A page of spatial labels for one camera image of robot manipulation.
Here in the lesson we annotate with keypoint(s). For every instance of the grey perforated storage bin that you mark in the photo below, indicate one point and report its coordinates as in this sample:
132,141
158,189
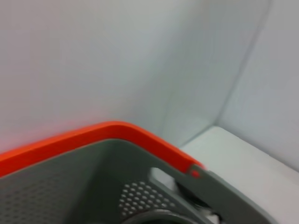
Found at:
70,191

